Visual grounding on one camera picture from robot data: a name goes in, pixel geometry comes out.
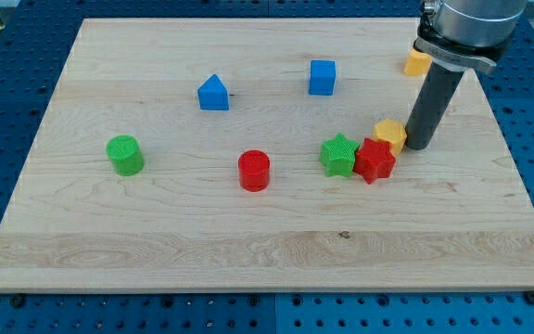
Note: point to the blue triangle block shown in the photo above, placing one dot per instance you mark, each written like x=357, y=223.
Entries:
x=213, y=95

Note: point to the yellow heart block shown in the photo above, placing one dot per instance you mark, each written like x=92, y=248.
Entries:
x=417, y=63

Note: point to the blue cube block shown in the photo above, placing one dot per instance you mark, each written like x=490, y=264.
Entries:
x=323, y=74

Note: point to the green star block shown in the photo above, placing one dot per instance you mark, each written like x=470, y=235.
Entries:
x=337, y=155

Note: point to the light wooden board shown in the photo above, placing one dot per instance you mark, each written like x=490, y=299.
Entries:
x=452, y=217

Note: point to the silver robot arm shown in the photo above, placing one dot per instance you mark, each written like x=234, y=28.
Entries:
x=467, y=34

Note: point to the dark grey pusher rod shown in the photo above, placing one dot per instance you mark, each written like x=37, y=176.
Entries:
x=434, y=97

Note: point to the red cylinder block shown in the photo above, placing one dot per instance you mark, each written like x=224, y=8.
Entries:
x=254, y=170

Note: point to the red star block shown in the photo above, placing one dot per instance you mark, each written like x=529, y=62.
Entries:
x=374, y=160

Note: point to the yellow hexagon block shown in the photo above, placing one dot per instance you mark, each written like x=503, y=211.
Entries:
x=393, y=132

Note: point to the green cylinder block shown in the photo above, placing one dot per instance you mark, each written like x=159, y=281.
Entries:
x=125, y=155

